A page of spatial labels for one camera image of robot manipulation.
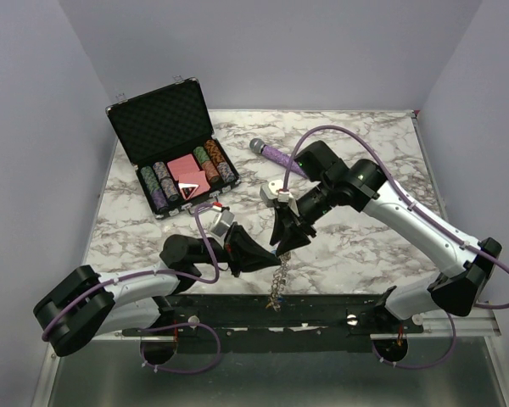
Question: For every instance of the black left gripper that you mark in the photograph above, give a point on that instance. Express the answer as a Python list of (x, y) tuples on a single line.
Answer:
[(243, 253)]

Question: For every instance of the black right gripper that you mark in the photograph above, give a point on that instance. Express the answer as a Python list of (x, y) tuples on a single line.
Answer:
[(283, 226)]

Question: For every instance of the round metal key ring disc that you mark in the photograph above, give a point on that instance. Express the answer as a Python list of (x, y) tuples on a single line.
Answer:
[(279, 280)]

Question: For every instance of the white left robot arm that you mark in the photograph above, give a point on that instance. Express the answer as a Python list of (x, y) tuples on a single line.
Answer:
[(86, 304)]

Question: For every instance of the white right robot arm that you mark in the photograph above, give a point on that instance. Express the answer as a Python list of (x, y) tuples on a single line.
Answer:
[(462, 274)]

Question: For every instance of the all in triangle button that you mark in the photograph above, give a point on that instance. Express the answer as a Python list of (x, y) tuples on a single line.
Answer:
[(187, 190)]

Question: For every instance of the purple glitter microphone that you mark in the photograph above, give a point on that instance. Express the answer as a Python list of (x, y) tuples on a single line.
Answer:
[(267, 151)]

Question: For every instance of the red playing card deck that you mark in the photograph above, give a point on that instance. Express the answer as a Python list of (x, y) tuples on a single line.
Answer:
[(186, 169)]

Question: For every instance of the black poker chip case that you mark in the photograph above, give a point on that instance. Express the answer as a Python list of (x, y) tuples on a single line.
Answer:
[(164, 125)]

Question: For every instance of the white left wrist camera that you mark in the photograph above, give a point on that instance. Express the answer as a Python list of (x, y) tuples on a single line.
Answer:
[(222, 221)]

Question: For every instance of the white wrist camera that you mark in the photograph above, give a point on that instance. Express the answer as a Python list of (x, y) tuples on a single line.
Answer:
[(274, 195), (222, 221)]

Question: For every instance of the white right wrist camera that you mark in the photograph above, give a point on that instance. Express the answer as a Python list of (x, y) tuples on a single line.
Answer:
[(274, 195)]

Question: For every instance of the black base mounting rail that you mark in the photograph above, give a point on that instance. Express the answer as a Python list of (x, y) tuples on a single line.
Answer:
[(247, 324)]

